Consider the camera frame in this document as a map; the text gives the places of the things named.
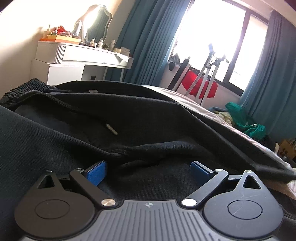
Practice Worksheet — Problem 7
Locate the black pants garment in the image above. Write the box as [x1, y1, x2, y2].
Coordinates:
[1, 79, 295, 240]

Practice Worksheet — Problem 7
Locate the yellowish clothes pile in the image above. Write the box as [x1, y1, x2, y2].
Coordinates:
[214, 110, 235, 126]

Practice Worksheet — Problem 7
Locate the green garment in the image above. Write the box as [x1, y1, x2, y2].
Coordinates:
[225, 102, 266, 141]

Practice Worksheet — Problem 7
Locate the brown paper bag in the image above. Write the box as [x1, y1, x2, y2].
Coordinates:
[278, 140, 296, 160]

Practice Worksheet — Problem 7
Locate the teal curtain right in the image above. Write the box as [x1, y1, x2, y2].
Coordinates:
[239, 11, 295, 142]

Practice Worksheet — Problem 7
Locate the teal curtain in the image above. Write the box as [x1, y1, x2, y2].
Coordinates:
[106, 1, 190, 86]
[239, 11, 295, 142]

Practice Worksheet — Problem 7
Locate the red cloth on stand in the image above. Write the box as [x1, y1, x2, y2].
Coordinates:
[181, 69, 219, 99]

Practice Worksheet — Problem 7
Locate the silver tripod stand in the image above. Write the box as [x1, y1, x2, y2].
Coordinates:
[185, 44, 226, 106]

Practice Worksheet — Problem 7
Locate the white dressing table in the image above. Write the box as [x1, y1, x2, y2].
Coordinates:
[30, 41, 133, 86]

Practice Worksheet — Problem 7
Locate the orange box tray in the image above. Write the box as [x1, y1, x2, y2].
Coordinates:
[39, 35, 81, 45]

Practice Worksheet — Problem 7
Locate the white bottle figurine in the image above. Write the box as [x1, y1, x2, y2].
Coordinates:
[72, 20, 82, 37]

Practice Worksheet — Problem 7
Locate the vanity mirror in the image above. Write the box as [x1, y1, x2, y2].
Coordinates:
[76, 4, 113, 44]

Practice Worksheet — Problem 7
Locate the teal curtain left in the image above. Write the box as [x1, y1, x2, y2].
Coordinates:
[106, 1, 190, 86]

